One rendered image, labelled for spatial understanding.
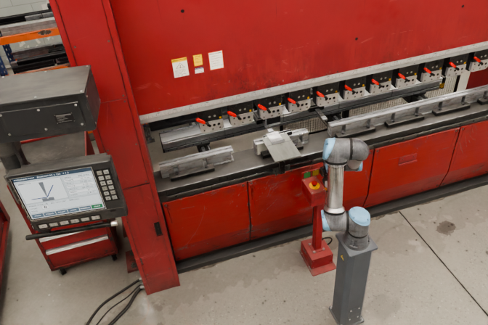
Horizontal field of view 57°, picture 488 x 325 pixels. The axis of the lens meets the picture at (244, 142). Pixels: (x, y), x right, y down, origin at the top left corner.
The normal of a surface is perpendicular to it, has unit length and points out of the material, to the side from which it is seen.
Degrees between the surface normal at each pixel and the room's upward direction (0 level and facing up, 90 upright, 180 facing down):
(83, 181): 90
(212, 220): 90
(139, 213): 90
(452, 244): 0
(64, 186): 90
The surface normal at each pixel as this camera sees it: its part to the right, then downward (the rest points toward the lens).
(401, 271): -0.07, -0.79
